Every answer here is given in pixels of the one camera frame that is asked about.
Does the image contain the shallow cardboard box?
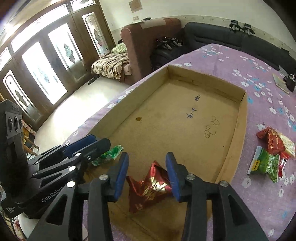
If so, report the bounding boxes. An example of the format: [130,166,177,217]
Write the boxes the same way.
[82,64,248,241]

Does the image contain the green clear candy packet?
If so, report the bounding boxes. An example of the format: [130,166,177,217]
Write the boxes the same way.
[91,145,124,166]

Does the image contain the wooden stained glass door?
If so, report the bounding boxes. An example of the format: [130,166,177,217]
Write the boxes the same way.
[0,0,116,123]

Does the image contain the black leather sofa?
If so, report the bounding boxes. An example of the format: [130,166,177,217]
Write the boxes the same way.
[150,22,296,72]

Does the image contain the brown sofa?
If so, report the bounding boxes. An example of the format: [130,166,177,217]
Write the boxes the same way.
[120,17,182,87]

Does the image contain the green snack packet white edge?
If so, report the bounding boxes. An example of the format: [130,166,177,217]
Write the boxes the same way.
[247,146,281,183]

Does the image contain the white red snack packet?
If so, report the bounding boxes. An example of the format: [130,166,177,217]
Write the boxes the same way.
[277,152,290,179]

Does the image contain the wooden chair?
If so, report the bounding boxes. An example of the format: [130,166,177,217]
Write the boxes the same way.
[22,130,38,158]

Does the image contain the purple floral tablecloth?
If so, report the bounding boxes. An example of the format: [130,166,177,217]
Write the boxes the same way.
[62,43,296,241]

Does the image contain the black clamp device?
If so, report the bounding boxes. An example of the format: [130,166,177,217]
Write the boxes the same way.
[242,23,255,35]
[229,20,241,32]

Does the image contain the red foil snack packet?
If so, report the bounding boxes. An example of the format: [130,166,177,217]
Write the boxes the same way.
[126,160,173,214]
[256,127,285,155]

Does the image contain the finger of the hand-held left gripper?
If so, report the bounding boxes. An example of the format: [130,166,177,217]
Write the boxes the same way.
[28,134,97,168]
[31,138,112,189]

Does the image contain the small black device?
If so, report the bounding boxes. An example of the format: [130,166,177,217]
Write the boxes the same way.
[283,74,296,92]

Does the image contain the cream snack packet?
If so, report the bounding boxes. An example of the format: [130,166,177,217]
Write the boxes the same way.
[276,133,296,158]

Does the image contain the brown patterned blanket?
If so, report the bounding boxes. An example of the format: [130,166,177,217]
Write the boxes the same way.
[91,52,129,80]

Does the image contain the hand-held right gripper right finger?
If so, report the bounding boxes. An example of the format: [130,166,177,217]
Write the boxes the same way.
[165,152,270,241]

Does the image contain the green pillow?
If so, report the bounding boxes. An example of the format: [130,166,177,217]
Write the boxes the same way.
[111,43,127,54]

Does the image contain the brown wall panel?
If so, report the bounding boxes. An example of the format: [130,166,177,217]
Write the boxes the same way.
[128,0,141,13]

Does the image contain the olive green pouch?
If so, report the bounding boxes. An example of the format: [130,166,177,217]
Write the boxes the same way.
[272,74,290,94]

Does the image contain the black metal tools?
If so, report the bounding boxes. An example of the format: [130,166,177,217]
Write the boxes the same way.
[156,37,183,50]

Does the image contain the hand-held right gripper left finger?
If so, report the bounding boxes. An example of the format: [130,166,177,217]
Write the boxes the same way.
[27,152,129,241]

